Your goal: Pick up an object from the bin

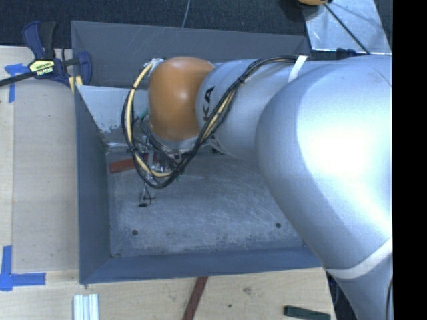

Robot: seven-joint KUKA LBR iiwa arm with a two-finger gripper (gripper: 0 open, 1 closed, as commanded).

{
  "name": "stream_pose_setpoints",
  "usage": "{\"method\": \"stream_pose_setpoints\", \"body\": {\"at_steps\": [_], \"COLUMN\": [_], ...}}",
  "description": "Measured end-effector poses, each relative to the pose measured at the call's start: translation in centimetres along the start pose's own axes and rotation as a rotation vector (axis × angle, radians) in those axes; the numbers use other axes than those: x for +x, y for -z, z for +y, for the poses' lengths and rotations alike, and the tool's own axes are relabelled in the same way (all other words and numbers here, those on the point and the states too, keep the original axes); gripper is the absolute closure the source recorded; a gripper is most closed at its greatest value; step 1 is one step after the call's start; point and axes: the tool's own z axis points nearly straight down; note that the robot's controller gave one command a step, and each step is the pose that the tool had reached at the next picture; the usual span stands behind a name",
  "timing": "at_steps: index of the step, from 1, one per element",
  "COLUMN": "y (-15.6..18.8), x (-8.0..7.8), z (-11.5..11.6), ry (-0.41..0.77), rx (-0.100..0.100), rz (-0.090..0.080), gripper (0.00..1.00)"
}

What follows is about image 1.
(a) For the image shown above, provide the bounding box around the red-brown flat block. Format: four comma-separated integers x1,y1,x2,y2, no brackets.
181,276,209,320
109,158,138,175

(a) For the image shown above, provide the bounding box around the grey metal bin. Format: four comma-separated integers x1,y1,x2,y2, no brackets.
70,20,324,285

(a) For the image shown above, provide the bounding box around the pale wood flat board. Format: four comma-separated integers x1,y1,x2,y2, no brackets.
11,78,81,273

